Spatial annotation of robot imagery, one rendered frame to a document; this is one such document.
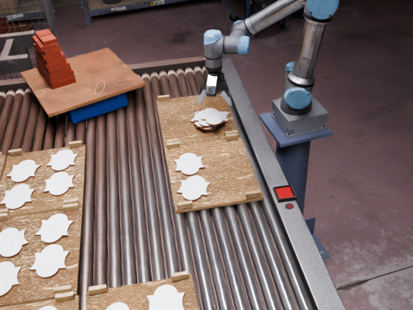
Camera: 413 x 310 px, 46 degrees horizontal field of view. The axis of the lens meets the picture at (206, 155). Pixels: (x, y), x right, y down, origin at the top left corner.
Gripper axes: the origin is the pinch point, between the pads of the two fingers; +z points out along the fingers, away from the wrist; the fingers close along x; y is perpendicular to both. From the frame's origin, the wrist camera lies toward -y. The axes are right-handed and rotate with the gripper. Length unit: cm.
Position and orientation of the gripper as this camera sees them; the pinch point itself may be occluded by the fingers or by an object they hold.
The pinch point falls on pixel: (214, 106)
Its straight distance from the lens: 224.1
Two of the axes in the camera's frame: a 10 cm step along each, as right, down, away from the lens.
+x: -9.8, -0.8, 1.8
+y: 2.0, -6.1, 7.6
